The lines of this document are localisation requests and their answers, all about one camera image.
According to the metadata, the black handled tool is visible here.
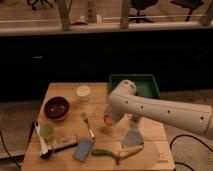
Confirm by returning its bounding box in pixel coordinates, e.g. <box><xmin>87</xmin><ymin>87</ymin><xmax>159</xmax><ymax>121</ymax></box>
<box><xmin>39</xmin><ymin>141</ymin><xmax>80</xmax><ymax>160</ymax></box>

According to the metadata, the green plastic tray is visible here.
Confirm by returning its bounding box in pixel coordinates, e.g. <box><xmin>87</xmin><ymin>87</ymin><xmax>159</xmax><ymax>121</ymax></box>
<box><xmin>109</xmin><ymin>74</ymin><xmax>160</xmax><ymax>99</ymax></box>

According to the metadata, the black cable at left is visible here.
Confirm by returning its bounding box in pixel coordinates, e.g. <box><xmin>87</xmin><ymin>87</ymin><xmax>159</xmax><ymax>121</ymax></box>
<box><xmin>0</xmin><ymin>120</ymin><xmax>36</xmax><ymax>169</ymax></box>

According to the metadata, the dark red bowl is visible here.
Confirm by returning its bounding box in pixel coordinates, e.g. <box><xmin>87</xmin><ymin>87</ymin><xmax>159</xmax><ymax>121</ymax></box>
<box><xmin>44</xmin><ymin>96</ymin><xmax>69</xmax><ymax>120</ymax></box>

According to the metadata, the black cable on floor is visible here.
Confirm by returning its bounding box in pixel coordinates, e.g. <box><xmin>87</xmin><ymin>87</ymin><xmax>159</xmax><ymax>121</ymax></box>
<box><xmin>169</xmin><ymin>133</ymin><xmax>213</xmax><ymax>171</ymax></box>

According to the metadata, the blue sponge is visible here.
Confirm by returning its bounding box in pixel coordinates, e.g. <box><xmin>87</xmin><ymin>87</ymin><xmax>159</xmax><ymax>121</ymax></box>
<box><xmin>73</xmin><ymin>137</ymin><xmax>94</xmax><ymax>162</ymax></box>

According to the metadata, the wooden block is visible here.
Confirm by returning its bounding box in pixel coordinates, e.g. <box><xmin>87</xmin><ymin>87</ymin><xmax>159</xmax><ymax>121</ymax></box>
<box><xmin>55</xmin><ymin>136</ymin><xmax>76</xmax><ymax>145</ymax></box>

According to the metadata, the small metal cup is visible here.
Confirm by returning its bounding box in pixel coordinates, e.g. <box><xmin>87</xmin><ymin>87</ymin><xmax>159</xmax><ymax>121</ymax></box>
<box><xmin>131</xmin><ymin>115</ymin><xmax>141</xmax><ymax>123</ymax></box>

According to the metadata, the green chili pepper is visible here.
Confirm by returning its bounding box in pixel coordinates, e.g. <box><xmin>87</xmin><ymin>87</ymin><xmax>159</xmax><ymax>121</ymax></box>
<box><xmin>91</xmin><ymin>149</ymin><xmax>119</xmax><ymax>165</ymax></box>

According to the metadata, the white paper cup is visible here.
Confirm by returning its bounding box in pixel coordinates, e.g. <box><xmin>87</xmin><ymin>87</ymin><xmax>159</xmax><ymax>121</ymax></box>
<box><xmin>76</xmin><ymin>85</ymin><xmax>91</xmax><ymax>102</ymax></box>

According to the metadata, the green plastic cup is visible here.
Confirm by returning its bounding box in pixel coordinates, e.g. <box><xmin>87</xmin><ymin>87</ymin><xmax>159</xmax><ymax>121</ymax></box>
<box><xmin>40</xmin><ymin>124</ymin><xmax>55</xmax><ymax>141</ymax></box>

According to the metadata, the silver metal fork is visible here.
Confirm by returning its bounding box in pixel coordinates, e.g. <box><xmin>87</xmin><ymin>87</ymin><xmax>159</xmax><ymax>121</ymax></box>
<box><xmin>81</xmin><ymin>112</ymin><xmax>95</xmax><ymax>140</ymax></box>

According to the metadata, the white handled brush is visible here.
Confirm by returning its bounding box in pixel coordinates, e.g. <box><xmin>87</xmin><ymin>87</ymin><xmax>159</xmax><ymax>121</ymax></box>
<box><xmin>34</xmin><ymin>120</ymin><xmax>49</xmax><ymax>159</ymax></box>

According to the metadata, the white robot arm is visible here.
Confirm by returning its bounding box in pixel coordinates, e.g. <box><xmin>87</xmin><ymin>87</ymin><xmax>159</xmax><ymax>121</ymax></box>
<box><xmin>105</xmin><ymin>80</ymin><xmax>213</xmax><ymax>140</ymax></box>

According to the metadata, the red yellow apple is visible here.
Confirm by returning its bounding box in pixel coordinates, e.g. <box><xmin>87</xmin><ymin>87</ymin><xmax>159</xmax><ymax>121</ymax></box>
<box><xmin>103</xmin><ymin>113</ymin><xmax>111</xmax><ymax>126</ymax></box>

